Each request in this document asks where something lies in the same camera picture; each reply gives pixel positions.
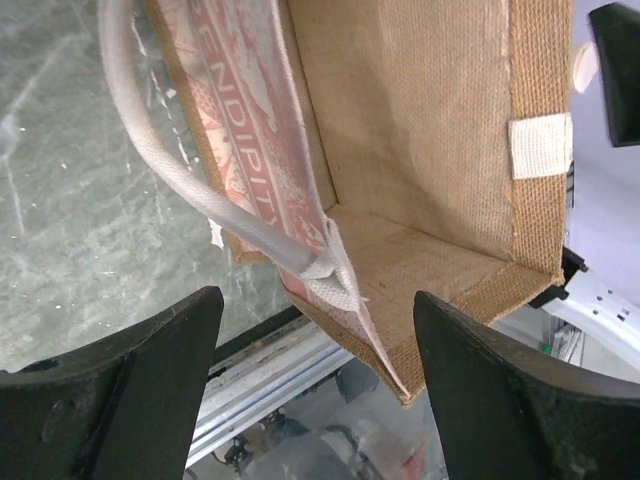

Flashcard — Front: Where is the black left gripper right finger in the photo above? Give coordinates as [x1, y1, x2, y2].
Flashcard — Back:
[413, 291, 639, 479]

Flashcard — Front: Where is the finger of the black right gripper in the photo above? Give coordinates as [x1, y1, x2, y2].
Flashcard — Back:
[589, 2, 639, 148]

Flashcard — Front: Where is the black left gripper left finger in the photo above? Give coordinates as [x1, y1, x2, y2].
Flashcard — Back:
[1, 286, 224, 479]

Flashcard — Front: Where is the brown canvas bag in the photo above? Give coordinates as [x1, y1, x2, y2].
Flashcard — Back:
[98, 1, 573, 405]

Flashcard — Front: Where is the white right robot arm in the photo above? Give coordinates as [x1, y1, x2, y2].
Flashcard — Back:
[529, 1, 639, 368]

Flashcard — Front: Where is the aluminium rail frame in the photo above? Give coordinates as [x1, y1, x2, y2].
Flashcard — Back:
[186, 306, 353, 467]

